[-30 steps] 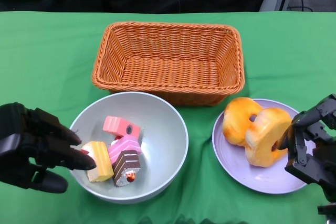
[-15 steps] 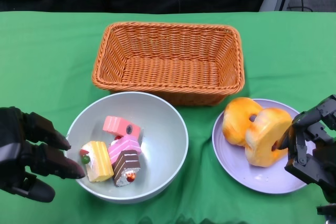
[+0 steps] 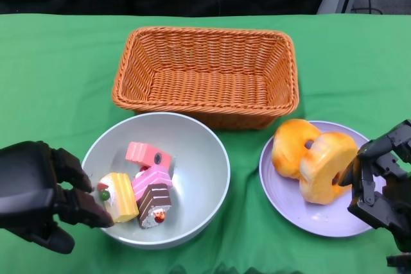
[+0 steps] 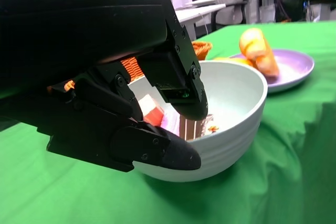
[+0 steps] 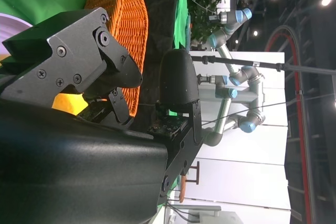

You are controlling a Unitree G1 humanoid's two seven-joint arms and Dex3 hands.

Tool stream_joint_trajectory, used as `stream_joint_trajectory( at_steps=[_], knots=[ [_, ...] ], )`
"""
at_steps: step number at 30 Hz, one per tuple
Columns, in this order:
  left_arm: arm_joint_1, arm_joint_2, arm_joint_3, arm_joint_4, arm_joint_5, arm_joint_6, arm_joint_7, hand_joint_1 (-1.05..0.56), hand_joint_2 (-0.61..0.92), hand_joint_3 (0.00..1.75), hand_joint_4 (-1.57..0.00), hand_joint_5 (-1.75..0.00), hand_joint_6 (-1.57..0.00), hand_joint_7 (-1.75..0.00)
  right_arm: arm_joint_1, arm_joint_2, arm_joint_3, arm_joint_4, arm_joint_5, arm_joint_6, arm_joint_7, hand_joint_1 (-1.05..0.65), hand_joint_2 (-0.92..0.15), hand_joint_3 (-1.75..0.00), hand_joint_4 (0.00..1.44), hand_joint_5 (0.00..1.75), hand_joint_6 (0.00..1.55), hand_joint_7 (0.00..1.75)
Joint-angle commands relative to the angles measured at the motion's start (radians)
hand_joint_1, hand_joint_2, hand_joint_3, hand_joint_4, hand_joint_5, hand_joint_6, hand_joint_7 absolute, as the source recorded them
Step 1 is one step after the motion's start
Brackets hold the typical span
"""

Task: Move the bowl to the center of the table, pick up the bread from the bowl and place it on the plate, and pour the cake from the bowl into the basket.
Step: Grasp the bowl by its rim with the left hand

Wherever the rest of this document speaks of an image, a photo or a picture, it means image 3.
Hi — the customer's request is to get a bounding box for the chocolate striped cake slice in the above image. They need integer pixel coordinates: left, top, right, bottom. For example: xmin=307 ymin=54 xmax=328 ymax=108
xmin=137 ymin=182 xmax=173 ymax=230

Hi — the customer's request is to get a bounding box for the coral pink cake slice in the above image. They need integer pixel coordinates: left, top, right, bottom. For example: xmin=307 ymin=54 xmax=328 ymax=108
xmin=125 ymin=141 xmax=173 ymax=167

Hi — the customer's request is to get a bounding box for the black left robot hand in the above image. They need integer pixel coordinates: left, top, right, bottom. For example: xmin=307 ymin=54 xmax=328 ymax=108
xmin=0 ymin=141 xmax=115 ymax=255

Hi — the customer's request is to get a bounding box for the yellow cake slice with fruit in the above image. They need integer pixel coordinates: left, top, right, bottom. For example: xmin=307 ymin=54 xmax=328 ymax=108
xmin=98 ymin=172 xmax=140 ymax=223

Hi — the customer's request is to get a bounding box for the lavender round plate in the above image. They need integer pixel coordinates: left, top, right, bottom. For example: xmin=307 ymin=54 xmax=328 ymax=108
xmin=259 ymin=121 xmax=375 ymax=238

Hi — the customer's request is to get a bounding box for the long ridged orange bread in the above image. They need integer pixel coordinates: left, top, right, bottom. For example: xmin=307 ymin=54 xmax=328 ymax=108
xmin=272 ymin=119 xmax=323 ymax=179

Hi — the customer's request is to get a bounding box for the magenta striped cake slice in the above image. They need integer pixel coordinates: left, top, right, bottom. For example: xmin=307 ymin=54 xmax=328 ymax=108
xmin=131 ymin=164 xmax=173 ymax=203

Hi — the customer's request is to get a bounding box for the grey round bowl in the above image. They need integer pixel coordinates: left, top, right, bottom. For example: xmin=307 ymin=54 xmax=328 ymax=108
xmin=81 ymin=112 xmax=231 ymax=250

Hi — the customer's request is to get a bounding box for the round striped orange bread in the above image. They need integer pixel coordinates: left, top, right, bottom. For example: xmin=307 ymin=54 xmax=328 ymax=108
xmin=299 ymin=132 xmax=359 ymax=205

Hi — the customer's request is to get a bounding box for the green tablecloth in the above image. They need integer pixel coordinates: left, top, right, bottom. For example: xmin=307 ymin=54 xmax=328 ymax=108
xmin=0 ymin=13 xmax=411 ymax=274

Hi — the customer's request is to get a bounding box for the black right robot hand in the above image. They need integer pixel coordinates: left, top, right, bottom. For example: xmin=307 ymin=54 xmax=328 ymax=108
xmin=337 ymin=119 xmax=411 ymax=252

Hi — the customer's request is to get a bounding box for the orange wicker basket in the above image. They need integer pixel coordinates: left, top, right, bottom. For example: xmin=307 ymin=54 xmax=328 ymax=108
xmin=112 ymin=26 xmax=301 ymax=130

